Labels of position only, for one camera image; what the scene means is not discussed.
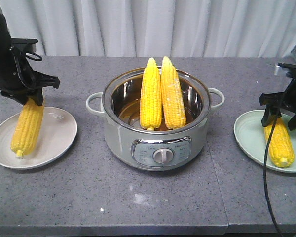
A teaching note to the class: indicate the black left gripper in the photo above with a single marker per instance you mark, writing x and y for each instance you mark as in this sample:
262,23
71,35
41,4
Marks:
19,82

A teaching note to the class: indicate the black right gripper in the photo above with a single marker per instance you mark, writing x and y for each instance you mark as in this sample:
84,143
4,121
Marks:
281,100

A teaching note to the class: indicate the yellow corn cob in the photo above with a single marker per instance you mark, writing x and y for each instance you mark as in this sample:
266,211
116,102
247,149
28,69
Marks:
150,100
280,148
24,139

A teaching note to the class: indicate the green round plate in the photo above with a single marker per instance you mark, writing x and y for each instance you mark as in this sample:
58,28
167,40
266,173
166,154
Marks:
249,135

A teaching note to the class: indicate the white round plate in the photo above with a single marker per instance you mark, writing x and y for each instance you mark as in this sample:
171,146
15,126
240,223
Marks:
58,131

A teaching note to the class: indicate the pale spotted corn cob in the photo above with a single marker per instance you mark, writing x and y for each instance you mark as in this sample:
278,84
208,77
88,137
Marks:
172,98

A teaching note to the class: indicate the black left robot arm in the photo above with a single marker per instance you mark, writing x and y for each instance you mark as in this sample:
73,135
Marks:
5,41

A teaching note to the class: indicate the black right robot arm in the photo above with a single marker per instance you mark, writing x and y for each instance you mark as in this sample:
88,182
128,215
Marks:
274,102

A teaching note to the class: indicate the green electric cooking pot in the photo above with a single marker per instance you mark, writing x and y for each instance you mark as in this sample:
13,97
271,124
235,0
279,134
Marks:
161,149

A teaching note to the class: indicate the grey pleated curtain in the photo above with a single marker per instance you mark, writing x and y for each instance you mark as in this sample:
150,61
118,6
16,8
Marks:
155,28

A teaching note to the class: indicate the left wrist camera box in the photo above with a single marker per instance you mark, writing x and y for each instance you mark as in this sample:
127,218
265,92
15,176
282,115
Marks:
27,45

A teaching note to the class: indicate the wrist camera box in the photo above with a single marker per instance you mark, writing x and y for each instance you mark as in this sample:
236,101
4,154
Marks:
284,69
27,45

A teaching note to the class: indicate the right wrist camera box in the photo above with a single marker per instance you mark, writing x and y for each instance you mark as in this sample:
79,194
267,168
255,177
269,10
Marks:
284,69

